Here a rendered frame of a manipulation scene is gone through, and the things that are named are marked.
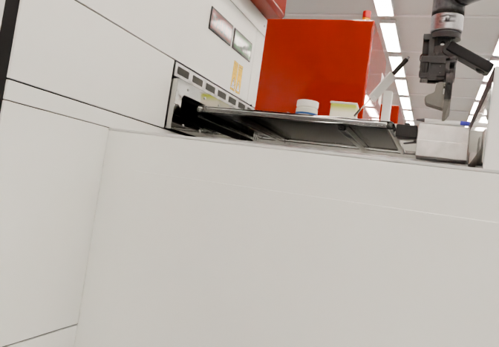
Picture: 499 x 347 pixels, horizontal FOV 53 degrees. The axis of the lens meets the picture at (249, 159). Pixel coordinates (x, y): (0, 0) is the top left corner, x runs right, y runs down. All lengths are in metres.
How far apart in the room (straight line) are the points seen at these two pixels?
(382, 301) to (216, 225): 0.24
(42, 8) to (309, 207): 0.42
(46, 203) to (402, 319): 0.47
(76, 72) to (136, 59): 0.14
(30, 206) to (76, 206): 0.09
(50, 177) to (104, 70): 0.18
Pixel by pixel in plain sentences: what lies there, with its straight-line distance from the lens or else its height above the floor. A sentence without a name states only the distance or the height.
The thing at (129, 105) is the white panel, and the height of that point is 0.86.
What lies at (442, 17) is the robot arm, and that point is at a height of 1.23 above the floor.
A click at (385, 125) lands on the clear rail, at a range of 0.86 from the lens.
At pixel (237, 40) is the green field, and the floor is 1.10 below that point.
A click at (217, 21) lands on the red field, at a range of 1.11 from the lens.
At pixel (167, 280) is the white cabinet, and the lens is 0.73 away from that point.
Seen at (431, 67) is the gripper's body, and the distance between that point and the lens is 1.29.
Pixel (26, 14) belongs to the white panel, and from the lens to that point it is 0.67.
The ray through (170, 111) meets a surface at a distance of 0.94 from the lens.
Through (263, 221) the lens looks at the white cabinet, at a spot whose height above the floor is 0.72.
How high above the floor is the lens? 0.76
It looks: 3 degrees up
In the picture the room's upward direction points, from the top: 8 degrees clockwise
